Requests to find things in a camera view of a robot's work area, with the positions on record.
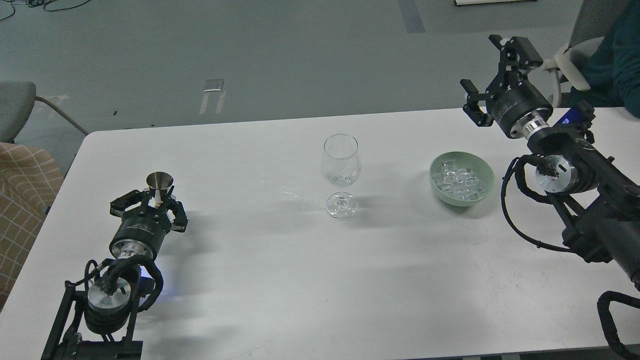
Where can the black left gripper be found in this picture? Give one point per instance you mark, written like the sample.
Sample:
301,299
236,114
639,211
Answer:
142,229

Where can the grey office chair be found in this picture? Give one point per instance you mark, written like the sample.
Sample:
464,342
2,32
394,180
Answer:
594,20

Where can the checkered beige cushion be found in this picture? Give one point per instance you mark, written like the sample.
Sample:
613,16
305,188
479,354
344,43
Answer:
30,180

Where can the pile of clear ice cubes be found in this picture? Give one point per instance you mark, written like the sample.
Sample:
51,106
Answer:
459,183

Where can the person in teal shirt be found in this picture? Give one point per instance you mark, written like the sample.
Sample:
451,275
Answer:
613,72

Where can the green bowl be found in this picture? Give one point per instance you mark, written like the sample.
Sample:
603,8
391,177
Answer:
464,159

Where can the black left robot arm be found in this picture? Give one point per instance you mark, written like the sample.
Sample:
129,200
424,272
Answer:
97,315

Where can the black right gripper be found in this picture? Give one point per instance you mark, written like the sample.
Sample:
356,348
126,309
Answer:
515,99

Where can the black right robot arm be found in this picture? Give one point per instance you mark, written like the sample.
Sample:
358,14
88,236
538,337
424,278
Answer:
597,203

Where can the steel cocktail jigger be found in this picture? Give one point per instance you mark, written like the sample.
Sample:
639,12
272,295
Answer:
161,186

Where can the metal floor plate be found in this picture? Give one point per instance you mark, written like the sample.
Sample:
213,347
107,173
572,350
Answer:
213,85

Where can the clear wine glass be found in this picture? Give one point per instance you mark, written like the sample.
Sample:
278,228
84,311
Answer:
341,166

